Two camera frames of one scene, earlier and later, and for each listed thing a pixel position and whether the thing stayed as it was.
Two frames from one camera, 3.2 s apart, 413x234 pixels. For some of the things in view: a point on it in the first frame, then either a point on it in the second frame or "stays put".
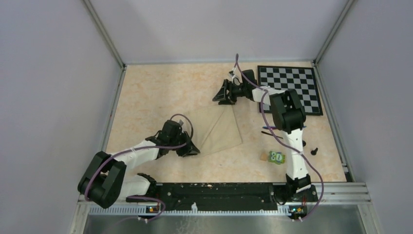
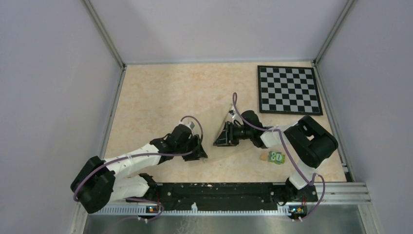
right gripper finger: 222,95 to 229,136
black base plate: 224,195 stays put
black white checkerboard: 301,79 stays put
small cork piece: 264,157 stays put
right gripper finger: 226,102 to 223,142
